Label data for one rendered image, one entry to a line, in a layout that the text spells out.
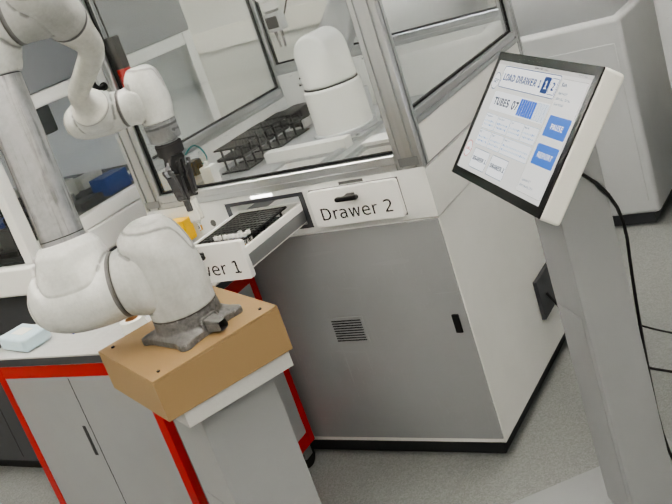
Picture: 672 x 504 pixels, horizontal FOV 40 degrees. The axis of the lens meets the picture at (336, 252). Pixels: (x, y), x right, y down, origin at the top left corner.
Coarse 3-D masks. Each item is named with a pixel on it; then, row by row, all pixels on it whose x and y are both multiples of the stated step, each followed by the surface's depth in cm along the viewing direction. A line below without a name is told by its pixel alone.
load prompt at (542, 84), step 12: (504, 72) 215; (516, 72) 209; (528, 72) 203; (540, 72) 197; (504, 84) 213; (516, 84) 207; (528, 84) 201; (540, 84) 196; (552, 84) 190; (540, 96) 194; (552, 96) 189
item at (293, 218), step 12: (288, 204) 274; (300, 204) 270; (276, 216) 278; (288, 216) 264; (300, 216) 269; (216, 228) 274; (276, 228) 259; (288, 228) 263; (252, 240) 251; (264, 240) 254; (276, 240) 258; (252, 252) 248; (264, 252) 253; (252, 264) 248
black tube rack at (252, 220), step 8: (272, 208) 273; (280, 208) 270; (240, 216) 276; (248, 216) 274; (256, 216) 270; (264, 216) 268; (272, 216) 264; (280, 216) 270; (224, 224) 273; (232, 224) 270; (240, 224) 267; (248, 224) 265; (256, 224) 262; (264, 224) 261; (216, 232) 268; (224, 232) 265; (232, 232) 262; (256, 232) 265
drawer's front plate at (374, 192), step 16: (320, 192) 263; (336, 192) 260; (368, 192) 255; (384, 192) 253; (400, 192) 252; (320, 208) 265; (336, 208) 262; (352, 208) 260; (384, 208) 255; (400, 208) 252; (320, 224) 268; (336, 224) 265
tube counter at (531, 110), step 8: (512, 104) 206; (520, 104) 202; (528, 104) 198; (536, 104) 194; (544, 104) 191; (512, 112) 204; (520, 112) 200; (528, 112) 197; (536, 112) 193; (544, 112) 190; (528, 120) 195; (536, 120) 192
